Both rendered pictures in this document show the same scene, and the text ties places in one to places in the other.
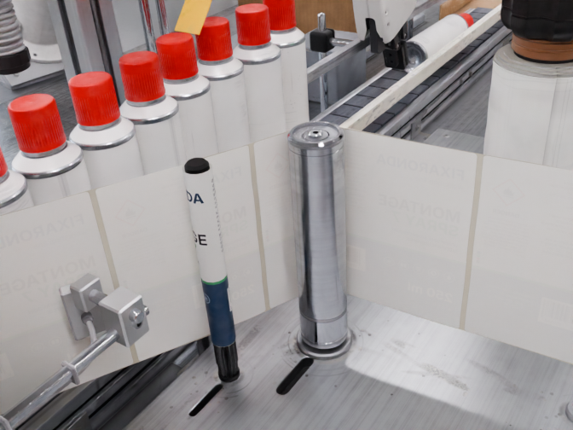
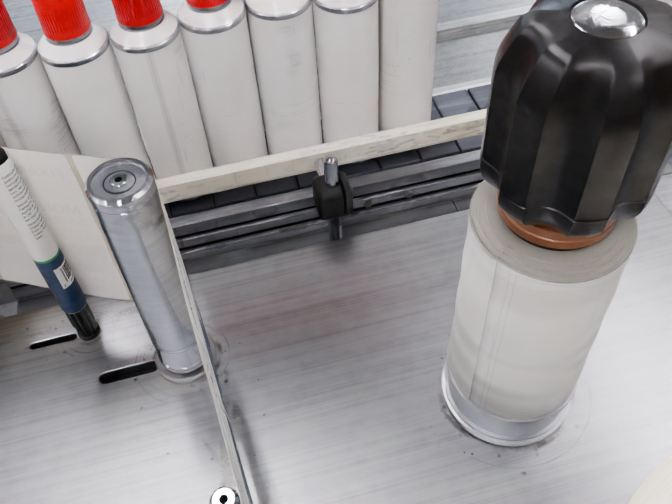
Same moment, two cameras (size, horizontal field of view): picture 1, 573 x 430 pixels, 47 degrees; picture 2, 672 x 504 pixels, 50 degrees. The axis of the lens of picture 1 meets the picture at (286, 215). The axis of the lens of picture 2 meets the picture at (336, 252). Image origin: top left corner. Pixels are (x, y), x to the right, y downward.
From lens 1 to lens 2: 40 cm
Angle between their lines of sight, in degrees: 35
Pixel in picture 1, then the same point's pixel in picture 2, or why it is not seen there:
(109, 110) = (61, 28)
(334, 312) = (163, 346)
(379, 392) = (162, 443)
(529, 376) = not seen: outside the picture
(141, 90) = (119, 12)
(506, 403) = not seen: outside the picture
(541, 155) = (478, 331)
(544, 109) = (482, 285)
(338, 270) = (158, 316)
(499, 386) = not seen: outside the picture
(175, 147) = (156, 83)
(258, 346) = (138, 322)
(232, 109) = (274, 55)
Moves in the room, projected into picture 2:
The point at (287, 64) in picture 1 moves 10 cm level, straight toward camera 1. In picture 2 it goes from (393, 17) to (310, 82)
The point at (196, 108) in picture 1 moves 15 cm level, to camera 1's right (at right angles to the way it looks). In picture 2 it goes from (206, 46) to (366, 123)
